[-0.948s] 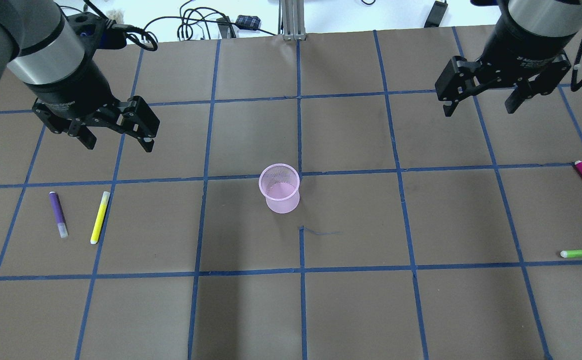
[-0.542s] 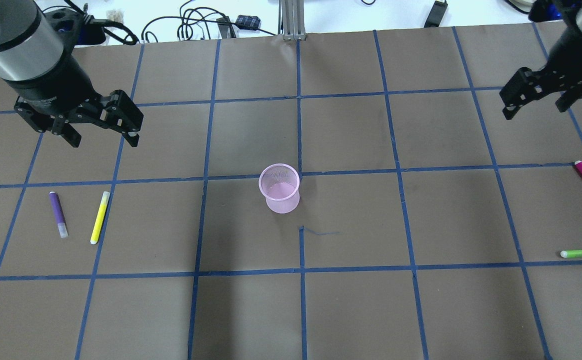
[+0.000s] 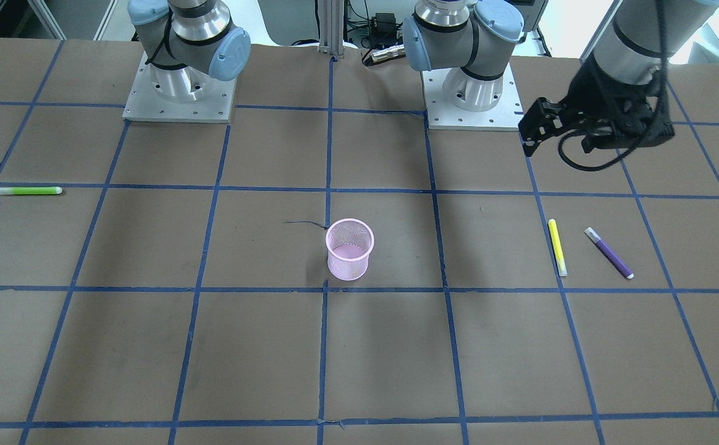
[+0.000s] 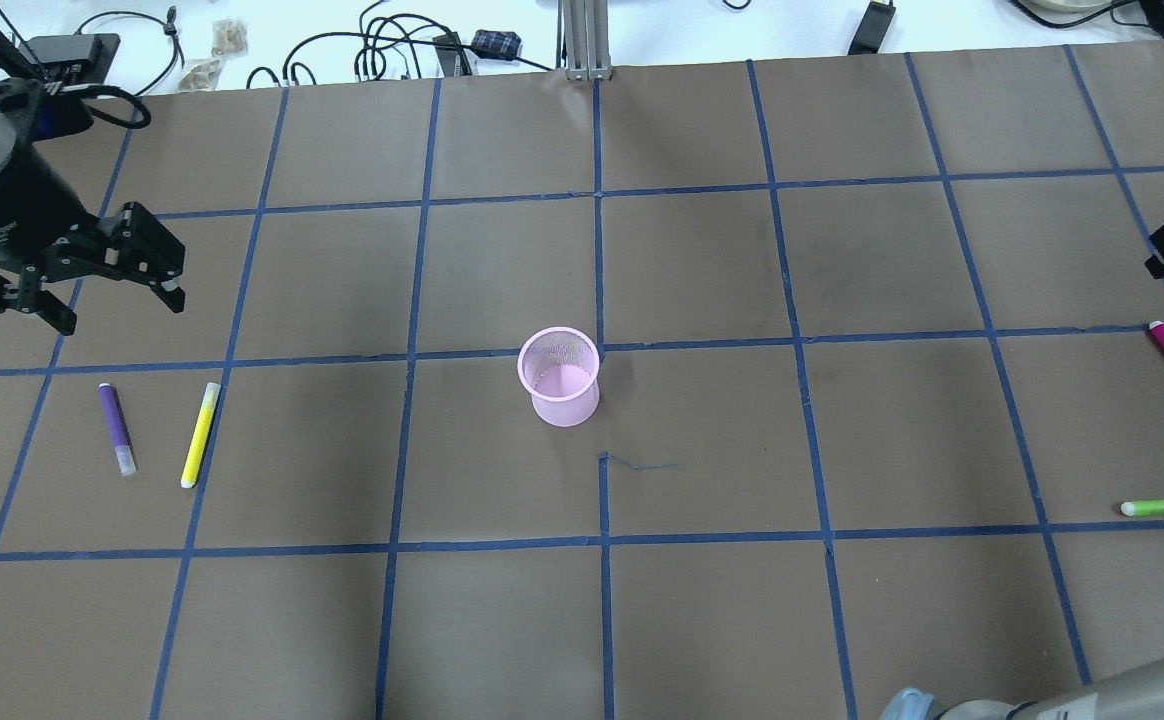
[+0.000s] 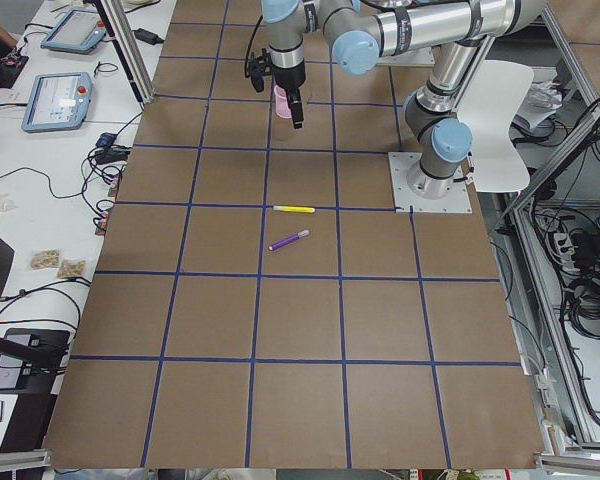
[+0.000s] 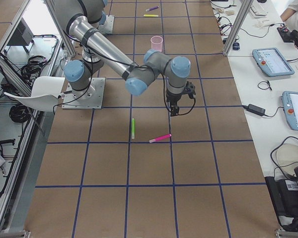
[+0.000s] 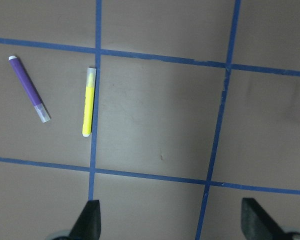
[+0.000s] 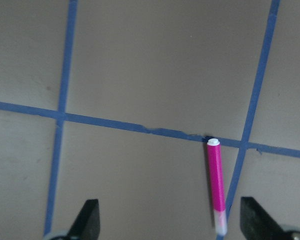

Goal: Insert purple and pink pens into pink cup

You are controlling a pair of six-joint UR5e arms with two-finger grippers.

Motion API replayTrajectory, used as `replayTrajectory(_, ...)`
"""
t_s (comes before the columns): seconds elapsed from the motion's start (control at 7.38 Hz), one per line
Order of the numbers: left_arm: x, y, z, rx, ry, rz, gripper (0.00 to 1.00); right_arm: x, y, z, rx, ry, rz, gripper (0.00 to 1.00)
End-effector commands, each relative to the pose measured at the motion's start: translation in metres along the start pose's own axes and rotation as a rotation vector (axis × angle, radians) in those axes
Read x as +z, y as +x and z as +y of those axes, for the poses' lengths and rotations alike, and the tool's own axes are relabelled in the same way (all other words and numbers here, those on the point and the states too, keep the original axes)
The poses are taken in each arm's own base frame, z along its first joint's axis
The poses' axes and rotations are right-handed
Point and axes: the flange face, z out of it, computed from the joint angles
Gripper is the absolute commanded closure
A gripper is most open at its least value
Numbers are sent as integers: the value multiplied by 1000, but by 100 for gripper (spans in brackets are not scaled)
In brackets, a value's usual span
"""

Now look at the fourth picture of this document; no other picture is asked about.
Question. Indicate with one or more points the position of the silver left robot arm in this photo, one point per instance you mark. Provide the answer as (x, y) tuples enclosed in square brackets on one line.
[(46, 233)]

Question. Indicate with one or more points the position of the yellow highlighter pen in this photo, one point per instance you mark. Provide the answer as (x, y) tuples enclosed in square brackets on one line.
[(198, 444)]

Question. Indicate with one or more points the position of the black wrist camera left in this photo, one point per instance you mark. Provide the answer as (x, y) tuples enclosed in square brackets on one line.
[(44, 110)]

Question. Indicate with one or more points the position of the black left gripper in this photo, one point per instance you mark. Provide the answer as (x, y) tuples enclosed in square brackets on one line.
[(4, 222)]

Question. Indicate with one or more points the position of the small plastic bag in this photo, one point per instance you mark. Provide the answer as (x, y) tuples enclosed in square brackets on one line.
[(200, 75), (229, 37)]

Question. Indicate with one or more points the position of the aluminium frame post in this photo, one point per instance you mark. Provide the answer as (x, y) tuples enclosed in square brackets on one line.
[(583, 40)]

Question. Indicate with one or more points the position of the black camera stand base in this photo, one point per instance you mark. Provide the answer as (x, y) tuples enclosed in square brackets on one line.
[(73, 59)]

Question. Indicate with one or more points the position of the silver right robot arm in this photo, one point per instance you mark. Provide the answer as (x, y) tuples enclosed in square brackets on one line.
[(1001, 397)]

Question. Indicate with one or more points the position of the purple marker pen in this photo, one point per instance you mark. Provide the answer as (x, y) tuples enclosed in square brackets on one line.
[(118, 429)]

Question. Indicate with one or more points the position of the black power adapter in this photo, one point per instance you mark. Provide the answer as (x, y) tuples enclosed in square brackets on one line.
[(872, 28)]

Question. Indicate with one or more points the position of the pink mesh cup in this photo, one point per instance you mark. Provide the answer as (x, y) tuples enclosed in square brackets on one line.
[(559, 367)]

